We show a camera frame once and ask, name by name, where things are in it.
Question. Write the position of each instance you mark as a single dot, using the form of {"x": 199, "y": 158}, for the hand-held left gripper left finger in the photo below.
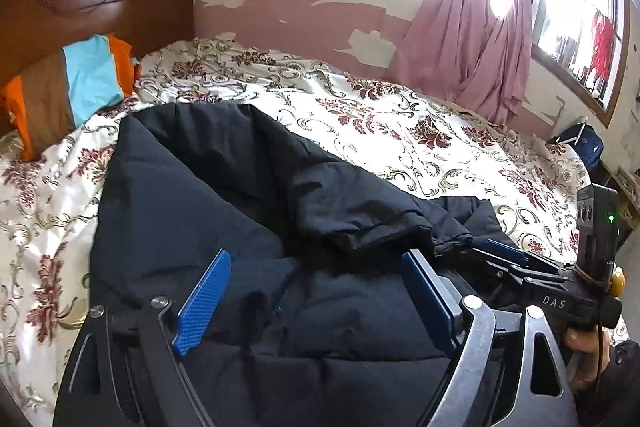
{"x": 200, "y": 302}

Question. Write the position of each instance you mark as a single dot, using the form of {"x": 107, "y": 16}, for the black padded jacket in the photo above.
{"x": 200, "y": 187}

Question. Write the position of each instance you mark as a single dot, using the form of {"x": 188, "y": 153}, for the orange brown blue striped pillow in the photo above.
{"x": 85, "y": 77}

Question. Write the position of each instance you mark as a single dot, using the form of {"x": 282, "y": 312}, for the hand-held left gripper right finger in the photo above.
{"x": 430, "y": 302}

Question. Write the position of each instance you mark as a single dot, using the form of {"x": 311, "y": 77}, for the blue backpack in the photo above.
{"x": 594, "y": 149}

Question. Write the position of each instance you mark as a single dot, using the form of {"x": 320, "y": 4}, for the person's right hand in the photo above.
{"x": 585, "y": 342}

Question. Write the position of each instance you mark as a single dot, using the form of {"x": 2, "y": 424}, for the wooden headboard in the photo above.
{"x": 100, "y": 2}

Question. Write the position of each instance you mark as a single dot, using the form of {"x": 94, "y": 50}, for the person's right forearm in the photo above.
{"x": 622, "y": 382}

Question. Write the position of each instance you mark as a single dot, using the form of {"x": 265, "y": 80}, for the red hanging clothes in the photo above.
{"x": 602, "y": 42}

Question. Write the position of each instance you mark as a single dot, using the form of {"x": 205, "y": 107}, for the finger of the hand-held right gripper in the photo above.
{"x": 502, "y": 249}
{"x": 515, "y": 274}

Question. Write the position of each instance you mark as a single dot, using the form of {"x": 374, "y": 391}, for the floral bedspread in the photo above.
{"x": 350, "y": 117}

